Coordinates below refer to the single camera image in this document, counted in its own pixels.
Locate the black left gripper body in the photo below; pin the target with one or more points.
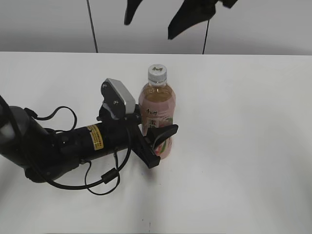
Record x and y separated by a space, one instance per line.
123 133

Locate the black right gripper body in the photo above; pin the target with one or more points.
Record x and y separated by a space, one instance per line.
228 3

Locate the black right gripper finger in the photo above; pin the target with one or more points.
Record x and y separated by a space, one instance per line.
131 7
189 14

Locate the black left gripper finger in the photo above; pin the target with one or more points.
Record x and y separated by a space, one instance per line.
156 136

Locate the pink peach oolong tea bottle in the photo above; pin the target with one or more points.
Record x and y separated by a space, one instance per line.
157 103

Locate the white bottle cap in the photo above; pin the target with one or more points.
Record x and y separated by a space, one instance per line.
157 73

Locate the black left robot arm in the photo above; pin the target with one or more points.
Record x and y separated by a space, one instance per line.
46 154

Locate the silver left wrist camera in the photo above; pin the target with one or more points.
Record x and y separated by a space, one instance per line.
117 99

